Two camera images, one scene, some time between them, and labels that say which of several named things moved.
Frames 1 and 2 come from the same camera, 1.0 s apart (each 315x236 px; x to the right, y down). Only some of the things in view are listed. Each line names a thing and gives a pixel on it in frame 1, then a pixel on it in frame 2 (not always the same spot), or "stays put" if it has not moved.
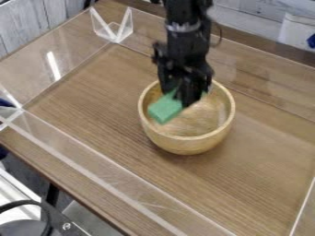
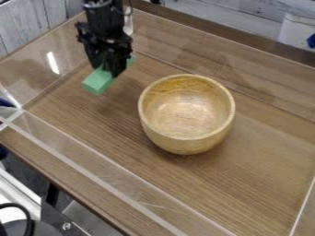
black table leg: (52, 194) stays put
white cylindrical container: (297, 28) stays put
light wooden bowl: (196, 131) stays put
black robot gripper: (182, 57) to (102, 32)
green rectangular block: (164, 109) to (100, 78)
